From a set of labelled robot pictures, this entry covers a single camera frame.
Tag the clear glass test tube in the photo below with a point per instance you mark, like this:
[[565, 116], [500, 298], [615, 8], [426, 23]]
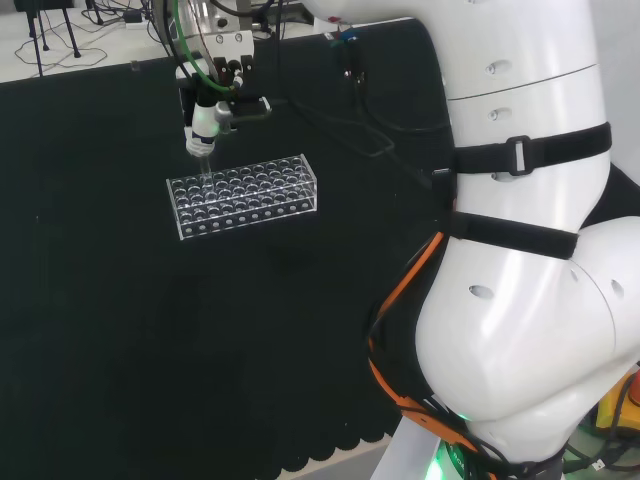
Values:
[[205, 172]]

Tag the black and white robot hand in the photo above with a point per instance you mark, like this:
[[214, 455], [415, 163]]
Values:
[[225, 50]]

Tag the black bench cloth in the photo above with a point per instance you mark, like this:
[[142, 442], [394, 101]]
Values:
[[150, 325]]

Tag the yellow stop button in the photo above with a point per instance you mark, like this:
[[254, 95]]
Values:
[[612, 405]]

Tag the clear plastic test tube rack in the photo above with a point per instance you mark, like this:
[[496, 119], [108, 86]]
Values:
[[250, 200]]

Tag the black tripod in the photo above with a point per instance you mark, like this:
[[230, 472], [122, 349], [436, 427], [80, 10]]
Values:
[[67, 25]]

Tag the grey tape strip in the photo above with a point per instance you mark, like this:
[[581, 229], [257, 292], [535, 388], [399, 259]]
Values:
[[134, 65]]

